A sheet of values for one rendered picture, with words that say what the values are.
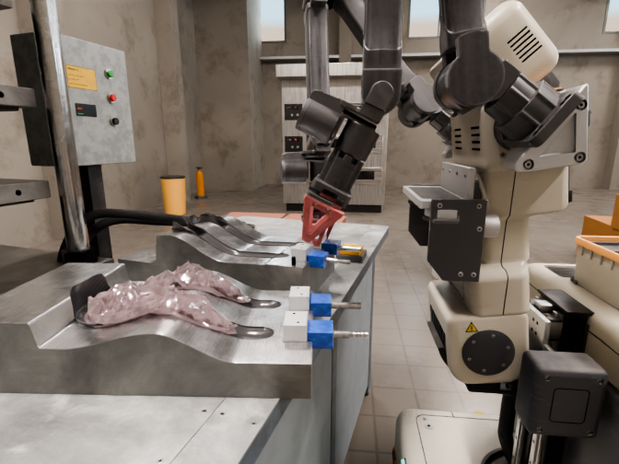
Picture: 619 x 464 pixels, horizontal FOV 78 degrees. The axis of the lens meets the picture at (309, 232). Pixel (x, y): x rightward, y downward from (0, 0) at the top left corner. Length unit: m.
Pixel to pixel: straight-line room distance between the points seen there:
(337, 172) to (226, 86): 8.93
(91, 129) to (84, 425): 1.10
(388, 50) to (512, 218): 0.43
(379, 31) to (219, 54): 9.06
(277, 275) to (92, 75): 1.01
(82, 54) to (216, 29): 8.30
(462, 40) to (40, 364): 0.73
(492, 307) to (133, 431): 0.66
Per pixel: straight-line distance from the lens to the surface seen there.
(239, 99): 9.38
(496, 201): 0.83
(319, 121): 0.61
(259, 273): 0.85
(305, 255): 0.84
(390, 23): 0.64
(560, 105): 0.66
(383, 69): 0.61
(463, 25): 0.65
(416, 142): 10.48
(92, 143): 1.52
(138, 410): 0.60
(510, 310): 0.87
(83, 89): 1.52
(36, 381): 0.69
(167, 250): 0.97
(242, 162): 9.33
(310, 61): 1.02
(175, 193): 6.36
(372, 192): 6.30
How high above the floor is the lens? 1.15
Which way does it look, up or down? 13 degrees down
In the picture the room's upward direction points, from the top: straight up
